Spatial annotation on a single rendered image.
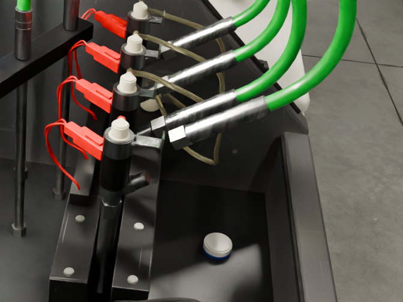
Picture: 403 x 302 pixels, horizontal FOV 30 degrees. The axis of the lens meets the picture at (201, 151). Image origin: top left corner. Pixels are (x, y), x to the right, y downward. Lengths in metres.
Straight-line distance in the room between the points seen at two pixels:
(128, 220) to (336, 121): 2.14
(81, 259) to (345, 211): 1.79
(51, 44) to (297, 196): 0.36
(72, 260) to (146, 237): 0.09
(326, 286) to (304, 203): 0.14
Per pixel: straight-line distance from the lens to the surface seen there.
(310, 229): 0.92
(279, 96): 0.67
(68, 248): 0.80
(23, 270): 0.98
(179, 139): 0.69
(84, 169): 0.87
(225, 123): 0.68
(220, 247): 1.02
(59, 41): 0.89
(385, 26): 3.76
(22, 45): 0.84
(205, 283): 0.99
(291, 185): 0.98
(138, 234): 0.82
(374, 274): 2.33
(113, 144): 0.69
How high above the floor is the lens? 1.55
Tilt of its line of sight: 37 degrees down
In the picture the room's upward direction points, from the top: 12 degrees clockwise
